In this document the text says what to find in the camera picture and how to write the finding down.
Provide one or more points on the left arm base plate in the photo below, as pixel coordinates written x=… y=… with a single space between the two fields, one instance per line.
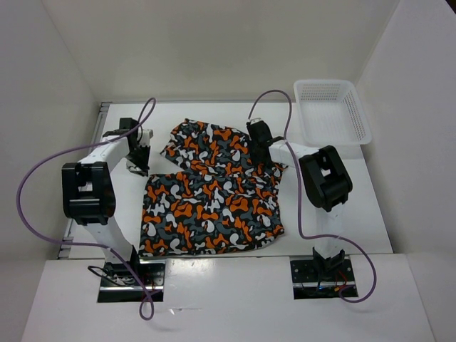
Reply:
x=118 y=285

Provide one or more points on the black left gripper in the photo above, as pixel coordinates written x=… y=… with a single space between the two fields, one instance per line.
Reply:
x=143 y=167

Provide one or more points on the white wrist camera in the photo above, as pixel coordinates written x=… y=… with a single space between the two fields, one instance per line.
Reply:
x=255 y=125
x=145 y=137

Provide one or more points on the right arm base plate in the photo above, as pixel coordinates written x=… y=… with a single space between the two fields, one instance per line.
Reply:
x=308 y=284

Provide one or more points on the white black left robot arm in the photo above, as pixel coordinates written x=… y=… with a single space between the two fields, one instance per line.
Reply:
x=89 y=196

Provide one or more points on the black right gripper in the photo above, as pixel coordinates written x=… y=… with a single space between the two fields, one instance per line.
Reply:
x=255 y=157

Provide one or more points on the orange camouflage shorts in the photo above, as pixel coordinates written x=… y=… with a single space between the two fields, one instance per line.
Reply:
x=219 y=202

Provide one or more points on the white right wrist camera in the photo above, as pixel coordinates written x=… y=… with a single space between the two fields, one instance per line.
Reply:
x=255 y=125

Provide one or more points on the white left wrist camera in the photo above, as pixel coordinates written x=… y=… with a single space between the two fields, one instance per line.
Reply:
x=145 y=137

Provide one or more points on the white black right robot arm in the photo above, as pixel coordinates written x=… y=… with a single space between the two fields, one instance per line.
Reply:
x=322 y=178

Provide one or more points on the white plastic basket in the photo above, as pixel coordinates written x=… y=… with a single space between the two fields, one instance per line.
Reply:
x=331 y=113

